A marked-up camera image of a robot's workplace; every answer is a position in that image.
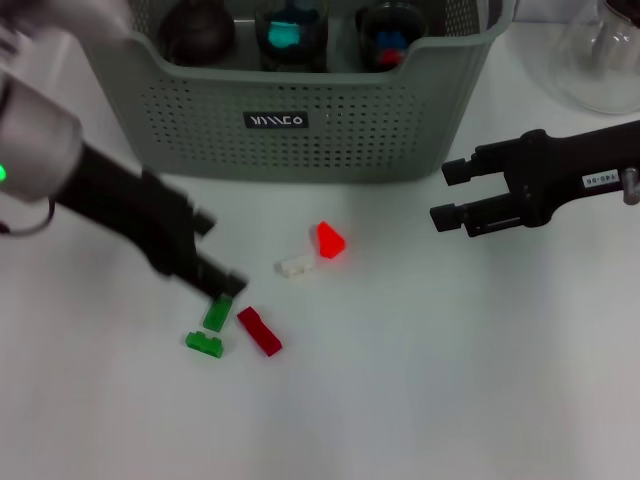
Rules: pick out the black teapot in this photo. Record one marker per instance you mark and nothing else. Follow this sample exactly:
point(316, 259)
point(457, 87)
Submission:
point(197, 35)

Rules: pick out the dark red long brick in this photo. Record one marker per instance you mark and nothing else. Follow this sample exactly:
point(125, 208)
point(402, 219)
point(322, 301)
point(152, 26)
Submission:
point(260, 332)

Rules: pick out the small red brick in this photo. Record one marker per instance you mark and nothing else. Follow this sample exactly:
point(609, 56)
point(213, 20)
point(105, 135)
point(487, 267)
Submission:
point(390, 56)

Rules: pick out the green notched brick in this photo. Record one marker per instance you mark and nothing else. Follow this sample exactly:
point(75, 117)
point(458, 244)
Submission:
point(204, 345)

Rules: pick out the blue square plate brick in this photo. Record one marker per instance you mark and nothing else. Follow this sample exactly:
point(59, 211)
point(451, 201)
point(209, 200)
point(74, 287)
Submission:
point(391, 40)

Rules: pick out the grey-green plastic storage bin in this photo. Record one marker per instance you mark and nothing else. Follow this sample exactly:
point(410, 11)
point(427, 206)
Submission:
point(350, 140)

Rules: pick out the red wedge brick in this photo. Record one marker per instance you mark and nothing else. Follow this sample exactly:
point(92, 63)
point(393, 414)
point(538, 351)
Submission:
point(330, 242)

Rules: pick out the small white brick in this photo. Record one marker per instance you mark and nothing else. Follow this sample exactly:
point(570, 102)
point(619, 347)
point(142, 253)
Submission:
point(295, 265)

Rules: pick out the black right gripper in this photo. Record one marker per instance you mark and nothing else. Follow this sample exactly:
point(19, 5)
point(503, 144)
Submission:
point(565, 165)

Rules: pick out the teal square plate brick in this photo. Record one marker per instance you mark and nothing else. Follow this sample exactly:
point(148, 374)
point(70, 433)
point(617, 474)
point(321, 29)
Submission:
point(282, 35)

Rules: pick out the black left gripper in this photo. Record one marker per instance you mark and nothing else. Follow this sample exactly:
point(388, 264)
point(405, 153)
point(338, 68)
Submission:
point(140, 210)

